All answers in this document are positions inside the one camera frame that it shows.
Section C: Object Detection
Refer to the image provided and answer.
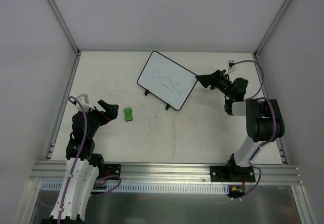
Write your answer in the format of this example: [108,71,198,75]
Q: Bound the green whiteboard eraser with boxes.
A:
[124,107,133,122]

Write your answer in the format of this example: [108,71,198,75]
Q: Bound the small black-framed whiteboard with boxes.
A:
[137,51,197,111]

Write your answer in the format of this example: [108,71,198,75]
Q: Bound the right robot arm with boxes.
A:
[196,70,285,182]

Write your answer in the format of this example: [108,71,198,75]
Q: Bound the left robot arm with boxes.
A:
[41,94,122,223]

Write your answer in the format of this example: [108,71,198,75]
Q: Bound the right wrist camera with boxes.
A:
[226,60,236,74]

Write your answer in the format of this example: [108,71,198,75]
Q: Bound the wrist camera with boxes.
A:
[226,60,236,74]
[75,94,95,113]

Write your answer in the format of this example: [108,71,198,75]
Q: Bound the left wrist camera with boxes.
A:
[75,94,95,113]

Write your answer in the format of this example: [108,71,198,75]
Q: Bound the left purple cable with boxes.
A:
[57,96,122,224]

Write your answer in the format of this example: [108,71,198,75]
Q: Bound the purple cable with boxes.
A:
[57,96,122,224]
[231,60,278,201]

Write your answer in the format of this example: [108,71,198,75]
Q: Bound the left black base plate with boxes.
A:
[103,163,122,180]

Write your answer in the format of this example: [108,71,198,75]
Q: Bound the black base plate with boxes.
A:
[103,163,122,180]
[210,166,256,182]

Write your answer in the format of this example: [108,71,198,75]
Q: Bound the aluminium mounting rail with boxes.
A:
[29,161,304,185]

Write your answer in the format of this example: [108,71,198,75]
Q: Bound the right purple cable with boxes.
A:
[231,60,278,201]

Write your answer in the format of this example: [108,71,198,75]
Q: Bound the white slotted cable duct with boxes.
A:
[40,181,229,195]

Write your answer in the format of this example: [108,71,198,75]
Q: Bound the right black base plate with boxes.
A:
[210,166,256,182]

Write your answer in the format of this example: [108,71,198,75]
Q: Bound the right aluminium frame post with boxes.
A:
[254,0,292,58]

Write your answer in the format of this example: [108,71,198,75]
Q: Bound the aluminium frame post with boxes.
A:
[46,0,79,55]
[254,0,292,58]

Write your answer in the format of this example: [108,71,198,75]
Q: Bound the left aluminium frame post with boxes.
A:
[46,0,79,55]

